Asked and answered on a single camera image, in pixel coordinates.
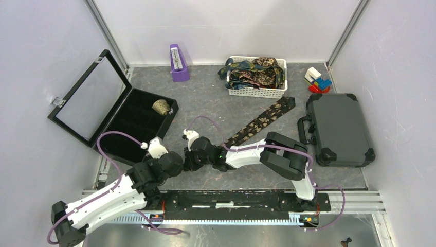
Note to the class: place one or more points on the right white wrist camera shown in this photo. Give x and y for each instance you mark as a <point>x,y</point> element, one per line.
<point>190,136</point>

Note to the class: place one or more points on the purple metronome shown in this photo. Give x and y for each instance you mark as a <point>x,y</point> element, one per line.
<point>179,69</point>

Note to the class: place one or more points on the white perforated basket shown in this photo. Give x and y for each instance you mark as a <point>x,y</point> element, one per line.
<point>263,93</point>

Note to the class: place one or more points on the black gold floral tie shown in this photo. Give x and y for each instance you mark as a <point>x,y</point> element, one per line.
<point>275,111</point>

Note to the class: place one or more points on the pile of patterned ties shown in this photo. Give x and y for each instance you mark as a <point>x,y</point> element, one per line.
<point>260,73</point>

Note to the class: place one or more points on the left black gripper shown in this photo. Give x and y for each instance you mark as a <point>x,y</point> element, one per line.
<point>177,171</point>

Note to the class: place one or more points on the colourful toy blocks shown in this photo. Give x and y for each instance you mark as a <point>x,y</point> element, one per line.
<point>316,83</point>

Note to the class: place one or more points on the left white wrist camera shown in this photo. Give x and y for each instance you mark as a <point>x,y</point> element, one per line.
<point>154,148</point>

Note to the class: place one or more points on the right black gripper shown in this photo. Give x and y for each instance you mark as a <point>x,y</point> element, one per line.
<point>188,163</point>

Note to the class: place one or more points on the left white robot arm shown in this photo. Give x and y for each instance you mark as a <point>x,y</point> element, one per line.
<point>136,189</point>

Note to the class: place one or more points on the black display box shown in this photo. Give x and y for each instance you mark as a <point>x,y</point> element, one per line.
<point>104,100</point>

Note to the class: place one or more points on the small black knob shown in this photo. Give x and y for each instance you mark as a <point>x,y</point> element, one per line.
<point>345,243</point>

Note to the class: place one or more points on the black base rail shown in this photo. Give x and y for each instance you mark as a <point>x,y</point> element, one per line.
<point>235,204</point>

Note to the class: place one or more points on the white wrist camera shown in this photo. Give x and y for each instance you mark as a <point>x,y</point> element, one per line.
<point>154,148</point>
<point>190,136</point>

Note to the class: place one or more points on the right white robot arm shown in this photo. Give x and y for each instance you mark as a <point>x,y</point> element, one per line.
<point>281,154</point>

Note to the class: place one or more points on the dark grey hard case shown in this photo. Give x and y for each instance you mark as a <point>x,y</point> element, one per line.
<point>335,125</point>

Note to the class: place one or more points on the rolled gold tie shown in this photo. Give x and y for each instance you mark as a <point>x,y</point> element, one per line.
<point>161,107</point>

